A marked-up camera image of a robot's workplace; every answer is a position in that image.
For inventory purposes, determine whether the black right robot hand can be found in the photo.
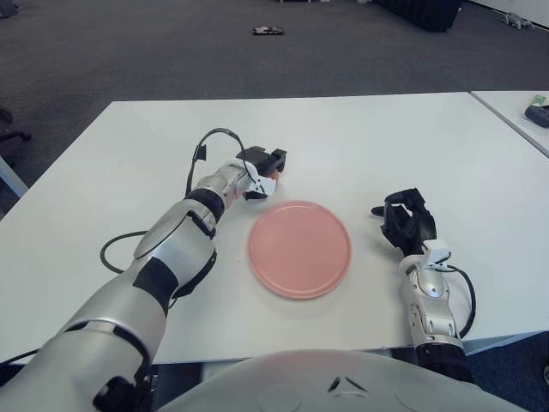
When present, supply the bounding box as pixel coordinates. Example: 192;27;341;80
371;187;438;258

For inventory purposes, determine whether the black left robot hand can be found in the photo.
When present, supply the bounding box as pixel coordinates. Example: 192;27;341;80
234;146;287;202

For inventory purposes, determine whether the pink round plate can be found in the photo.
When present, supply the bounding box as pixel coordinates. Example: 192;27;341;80
247;199;353;300

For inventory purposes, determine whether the dark grey handheld controller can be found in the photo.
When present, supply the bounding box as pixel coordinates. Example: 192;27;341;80
524;105;549;128

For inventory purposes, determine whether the grey robot torso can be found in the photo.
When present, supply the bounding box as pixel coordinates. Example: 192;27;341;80
149;348;533;412

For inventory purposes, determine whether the black box furniture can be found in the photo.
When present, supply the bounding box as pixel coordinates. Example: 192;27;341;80
372;0;462;32

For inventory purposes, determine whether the grey toy figure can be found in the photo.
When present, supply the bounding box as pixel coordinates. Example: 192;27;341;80
501;12;535;30

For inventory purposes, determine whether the light grey furniture leg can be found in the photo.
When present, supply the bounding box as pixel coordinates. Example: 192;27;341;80
0;154;29;201

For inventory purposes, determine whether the black office chair base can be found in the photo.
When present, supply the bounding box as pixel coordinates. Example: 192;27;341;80
0;105;32;145

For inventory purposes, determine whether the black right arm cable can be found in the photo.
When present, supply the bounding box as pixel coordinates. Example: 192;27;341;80
445;264;477;340

